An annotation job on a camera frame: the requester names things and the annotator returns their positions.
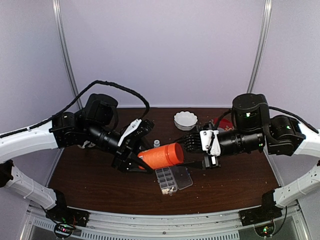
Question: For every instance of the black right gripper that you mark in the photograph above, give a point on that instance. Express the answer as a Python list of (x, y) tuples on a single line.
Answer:
[(204, 165)]

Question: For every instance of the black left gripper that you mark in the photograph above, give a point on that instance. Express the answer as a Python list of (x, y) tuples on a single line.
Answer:
[(124, 156)]

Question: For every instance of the orange pill bottle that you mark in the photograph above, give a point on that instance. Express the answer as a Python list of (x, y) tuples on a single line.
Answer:
[(163, 156)]

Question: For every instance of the clear plastic pill organizer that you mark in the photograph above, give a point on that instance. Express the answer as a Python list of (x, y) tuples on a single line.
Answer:
[(174, 176)]

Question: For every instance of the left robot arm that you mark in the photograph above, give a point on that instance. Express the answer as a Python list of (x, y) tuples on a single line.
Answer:
[(94, 124)]

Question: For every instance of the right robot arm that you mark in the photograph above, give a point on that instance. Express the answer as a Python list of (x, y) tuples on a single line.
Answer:
[(252, 125)]

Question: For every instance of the white pills in organizer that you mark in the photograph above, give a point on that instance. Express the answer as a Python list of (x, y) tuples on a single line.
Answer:
[(168, 190)]

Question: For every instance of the white fluted ceramic bowl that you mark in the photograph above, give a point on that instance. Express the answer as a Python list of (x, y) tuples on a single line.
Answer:
[(185, 120)]

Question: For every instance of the small white pill bottle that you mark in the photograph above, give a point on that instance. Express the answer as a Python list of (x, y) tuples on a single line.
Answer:
[(156, 143)]

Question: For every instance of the red floral saucer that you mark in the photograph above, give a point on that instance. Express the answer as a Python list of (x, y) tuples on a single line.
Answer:
[(225, 125)]

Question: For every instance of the floral mug yellow inside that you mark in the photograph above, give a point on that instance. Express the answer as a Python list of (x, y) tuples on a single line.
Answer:
[(87, 145)]

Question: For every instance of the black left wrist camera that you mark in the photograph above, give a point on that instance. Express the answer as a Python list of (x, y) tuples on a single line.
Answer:
[(136, 130)]

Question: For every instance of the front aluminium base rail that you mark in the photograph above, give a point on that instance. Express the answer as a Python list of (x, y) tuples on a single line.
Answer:
[(223, 225)]

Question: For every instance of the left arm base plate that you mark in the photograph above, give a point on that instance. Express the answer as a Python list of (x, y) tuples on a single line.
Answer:
[(70, 216)]

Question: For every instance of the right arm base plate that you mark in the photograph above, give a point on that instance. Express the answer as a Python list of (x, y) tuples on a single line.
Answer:
[(258, 215)]

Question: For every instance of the aluminium frame post left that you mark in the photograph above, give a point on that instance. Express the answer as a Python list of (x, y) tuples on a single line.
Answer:
[(57, 12)]

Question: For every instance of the aluminium frame post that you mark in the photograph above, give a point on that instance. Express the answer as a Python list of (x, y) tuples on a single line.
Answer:
[(57, 12), (263, 35)]

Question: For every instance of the aluminium frame post right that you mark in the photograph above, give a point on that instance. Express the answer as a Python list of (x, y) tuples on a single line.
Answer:
[(263, 35)]

